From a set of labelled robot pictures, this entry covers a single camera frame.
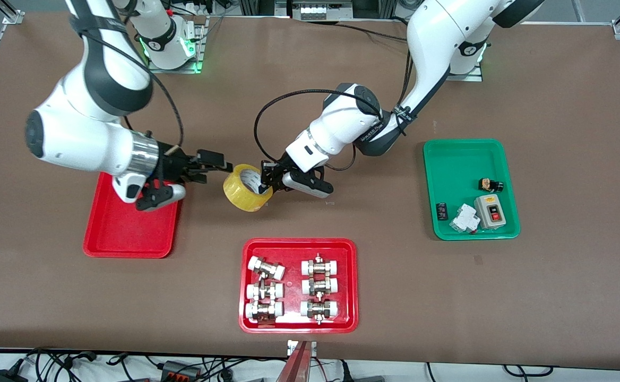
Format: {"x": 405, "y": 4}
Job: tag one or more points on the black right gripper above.
{"x": 172, "y": 162}

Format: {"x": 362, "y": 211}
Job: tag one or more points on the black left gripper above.
{"x": 276, "y": 171}

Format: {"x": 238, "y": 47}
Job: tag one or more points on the clear yellowish tape roll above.
{"x": 241, "y": 196}

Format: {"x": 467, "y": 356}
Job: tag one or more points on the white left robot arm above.
{"x": 437, "y": 37}

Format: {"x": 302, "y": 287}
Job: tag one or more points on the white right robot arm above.
{"x": 87, "y": 132}

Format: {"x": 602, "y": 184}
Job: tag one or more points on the red tray with fittings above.
{"x": 294, "y": 249}

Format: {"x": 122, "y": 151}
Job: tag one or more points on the empty red plastic tray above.
{"x": 124, "y": 233}

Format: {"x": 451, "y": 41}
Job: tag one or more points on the green plastic tray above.
{"x": 456, "y": 175}

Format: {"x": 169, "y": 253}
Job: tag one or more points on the white and brass pipe fitting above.
{"x": 263, "y": 309}
{"x": 319, "y": 267}
{"x": 267, "y": 269}
{"x": 319, "y": 286}
{"x": 319, "y": 309}
{"x": 265, "y": 291}

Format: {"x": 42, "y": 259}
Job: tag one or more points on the grey control device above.
{"x": 315, "y": 10}

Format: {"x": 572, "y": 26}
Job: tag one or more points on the black cylindrical capacitor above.
{"x": 441, "y": 211}

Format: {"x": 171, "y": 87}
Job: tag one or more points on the red and silver metal bar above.
{"x": 295, "y": 369}

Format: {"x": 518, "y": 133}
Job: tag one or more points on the white circuit breaker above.
{"x": 464, "y": 218}

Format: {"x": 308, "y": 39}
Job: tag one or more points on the black adapter with orange label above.
{"x": 180, "y": 370}

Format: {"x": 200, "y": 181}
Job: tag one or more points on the black plug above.
{"x": 346, "y": 371}

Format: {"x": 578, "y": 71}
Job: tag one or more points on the black power adapter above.
{"x": 5, "y": 375}

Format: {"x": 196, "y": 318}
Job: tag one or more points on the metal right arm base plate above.
{"x": 196, "y": 53}

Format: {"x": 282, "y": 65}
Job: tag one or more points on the small silver bracket plate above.
{"x": 291, "y": 347}

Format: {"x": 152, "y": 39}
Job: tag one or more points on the black push button switch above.
{"x": 491, "y": 185}

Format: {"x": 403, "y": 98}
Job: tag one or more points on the grey on-off switch box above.
{"x": 491, "y": 212}

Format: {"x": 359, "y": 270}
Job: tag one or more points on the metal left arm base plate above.
{"x": 472, "y": 77}

